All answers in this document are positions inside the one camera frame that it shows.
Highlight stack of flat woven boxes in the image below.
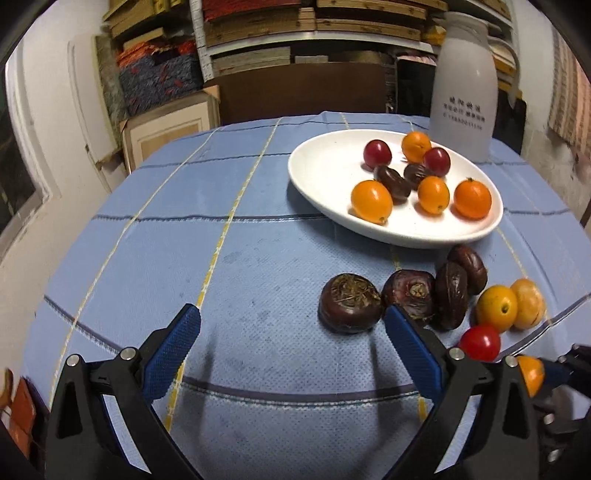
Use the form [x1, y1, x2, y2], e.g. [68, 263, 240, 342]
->
[203, 0, 515, 77]

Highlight window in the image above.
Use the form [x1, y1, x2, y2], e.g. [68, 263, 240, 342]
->
[0, 60, 49, 252]

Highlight stack of yellow boxes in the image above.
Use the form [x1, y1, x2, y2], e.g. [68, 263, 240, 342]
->
[102, 0, 191, 41]

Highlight yellow-red tomato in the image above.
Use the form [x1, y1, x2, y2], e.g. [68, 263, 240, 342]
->
[475, 285, 519, 333]

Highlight white thermos jug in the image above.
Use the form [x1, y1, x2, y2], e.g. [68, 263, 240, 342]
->
[429, 11, 522, 160]

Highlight white oval plate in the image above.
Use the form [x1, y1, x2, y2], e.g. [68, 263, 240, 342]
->
[288, 130, 504, 250]

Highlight white leaning board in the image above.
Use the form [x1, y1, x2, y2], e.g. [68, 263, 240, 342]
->
[67, 38, 117, 164]

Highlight grey stone slab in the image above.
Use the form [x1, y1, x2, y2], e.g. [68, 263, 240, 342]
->
[94, 34, 128, 136]

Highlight large orange mandarin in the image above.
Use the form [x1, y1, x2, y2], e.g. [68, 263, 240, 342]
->
[516, 355, 546, 399]

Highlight black flat screen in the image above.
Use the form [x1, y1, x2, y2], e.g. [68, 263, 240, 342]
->
[490, 91, 528, 157]

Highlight pale peeled water chestnut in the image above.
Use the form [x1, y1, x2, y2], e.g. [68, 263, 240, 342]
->
[510, 278, 547, 331]

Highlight pile of blue patterned boxes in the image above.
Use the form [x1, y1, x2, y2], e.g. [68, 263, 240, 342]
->
[116, 39, 205, 117]

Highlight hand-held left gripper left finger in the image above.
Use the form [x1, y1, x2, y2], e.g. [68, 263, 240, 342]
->
[45, 303, 204, 480]

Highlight blue checked tablecloth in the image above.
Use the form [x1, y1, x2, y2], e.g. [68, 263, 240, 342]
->
[22, 110, 586, 480]

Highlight small red tomato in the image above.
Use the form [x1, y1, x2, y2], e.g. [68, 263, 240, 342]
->
[458, 324, 502, 363]

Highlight dark red tomato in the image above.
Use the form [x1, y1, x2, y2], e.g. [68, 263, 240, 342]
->
[422, 147, 452, 177]
[363, 139, 393, 169]

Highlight dark water chestnut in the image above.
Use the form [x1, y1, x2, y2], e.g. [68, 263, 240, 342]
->
[318, 272, 384, 335]
[373, 165, 412, 200]
[403, 163, 434, 191]
[447, 244, 489, 296]
[434, 261, 470, 332]
[381, 270, 438, 328]

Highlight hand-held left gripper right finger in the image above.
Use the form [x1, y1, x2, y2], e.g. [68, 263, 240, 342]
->
[383, 305, 541, 480]

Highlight white metal shelf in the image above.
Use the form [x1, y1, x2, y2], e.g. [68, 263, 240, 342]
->
[189, 0, 517, 95]

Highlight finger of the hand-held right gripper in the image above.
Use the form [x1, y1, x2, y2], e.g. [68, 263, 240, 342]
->
[543, 343, 591, 388]

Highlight brick pattern curtain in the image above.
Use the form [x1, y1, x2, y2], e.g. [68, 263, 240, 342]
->
[547, 27, 591, 158]

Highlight brown phone case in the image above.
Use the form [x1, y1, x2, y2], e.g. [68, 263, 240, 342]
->
[0, 368, 38, 459]

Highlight framed picture in cardboard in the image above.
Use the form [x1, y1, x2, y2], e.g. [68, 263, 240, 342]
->
[119, 84, 221, 171]

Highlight yellow-orange mandarin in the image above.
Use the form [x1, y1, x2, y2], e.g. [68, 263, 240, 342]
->
[350, 179, 394, 225]
[418, 176, 451, 216]

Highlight dark wooden board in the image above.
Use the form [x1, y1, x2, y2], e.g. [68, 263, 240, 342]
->
[216, 61, 394, 126]

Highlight small orange mandarin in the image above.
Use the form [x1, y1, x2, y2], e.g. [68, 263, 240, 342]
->
[401, 131, 433, 163]
[453, 178, 493, 220]

